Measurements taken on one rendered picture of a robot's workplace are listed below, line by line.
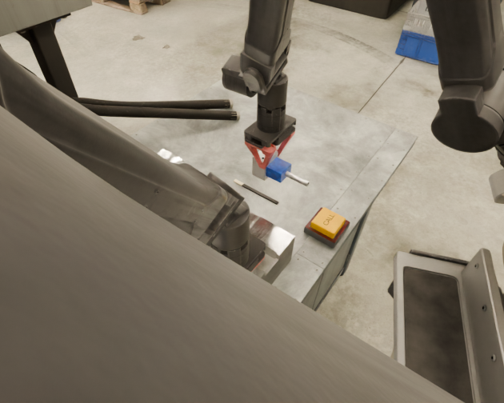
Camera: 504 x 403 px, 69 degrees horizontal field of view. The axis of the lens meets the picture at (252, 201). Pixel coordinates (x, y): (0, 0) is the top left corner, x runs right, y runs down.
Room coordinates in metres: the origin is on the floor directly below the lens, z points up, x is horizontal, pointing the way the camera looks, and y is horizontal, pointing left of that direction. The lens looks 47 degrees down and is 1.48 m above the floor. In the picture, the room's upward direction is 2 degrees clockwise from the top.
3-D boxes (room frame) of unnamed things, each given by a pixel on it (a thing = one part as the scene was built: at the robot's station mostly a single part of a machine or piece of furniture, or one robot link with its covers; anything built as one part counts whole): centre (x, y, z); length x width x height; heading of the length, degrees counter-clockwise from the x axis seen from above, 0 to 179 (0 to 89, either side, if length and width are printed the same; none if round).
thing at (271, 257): (0.40, -0.02, 0.87); 0.05 x 0.05 x 0.04; 55
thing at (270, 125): (0.62, -0.03, 1.06); 0.10 x 0.07 x 0.07; 144
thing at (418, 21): (3.22, -1.59, 0.28); 0.61 x 0.41 x 0.15; 57
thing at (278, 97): (0.63, -0.03, 1.12); 0.07 x 0.06 x 0.07; 57
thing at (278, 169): (0.60, -0.07, 0.93); 0.13 x 0.05 x 0.05; 55
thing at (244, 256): (0.31, 0.03, 1.04); 0.10 x 0.07 x 0.07; 144
